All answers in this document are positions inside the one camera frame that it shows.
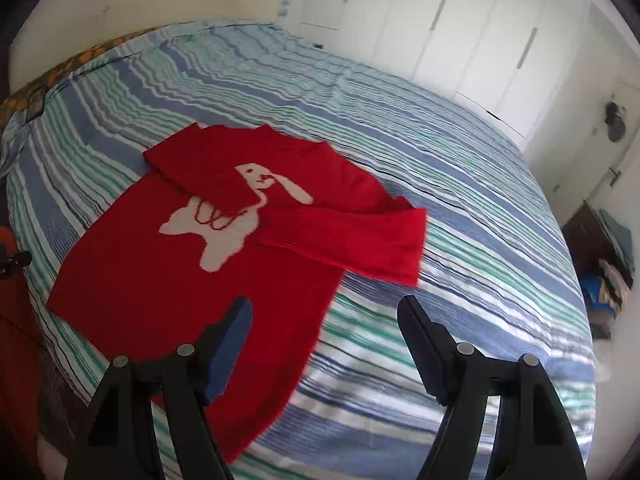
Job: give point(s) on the white headboard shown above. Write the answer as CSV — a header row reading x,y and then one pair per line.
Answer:
x,y
125,10

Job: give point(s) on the blue green striped bedspread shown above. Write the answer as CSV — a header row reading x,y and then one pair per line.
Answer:
x,y
400,135

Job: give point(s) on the orange patterned pillow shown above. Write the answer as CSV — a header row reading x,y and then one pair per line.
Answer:
x,y
65,67

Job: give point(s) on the dark wooden furniture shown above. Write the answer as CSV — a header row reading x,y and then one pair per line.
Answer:
x,y
582,240

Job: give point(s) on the black ceiling spotlight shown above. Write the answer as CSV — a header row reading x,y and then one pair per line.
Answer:
x,y
615,122

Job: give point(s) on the white wardrobe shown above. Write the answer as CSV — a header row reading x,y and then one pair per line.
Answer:
x,y
450,20

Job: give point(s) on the white door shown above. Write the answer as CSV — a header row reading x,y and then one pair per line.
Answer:
x,y
595,170

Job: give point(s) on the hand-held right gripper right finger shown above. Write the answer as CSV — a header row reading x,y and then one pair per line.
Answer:
x,y
423,352

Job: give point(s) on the red sweater with white figure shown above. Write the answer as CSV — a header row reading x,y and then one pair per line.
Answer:
x,y
150,285

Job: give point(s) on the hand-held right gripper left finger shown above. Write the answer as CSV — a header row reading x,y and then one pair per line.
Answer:
x,y
233,355

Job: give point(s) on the pile of folded clothes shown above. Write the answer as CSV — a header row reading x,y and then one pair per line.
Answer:
x,y
612,270

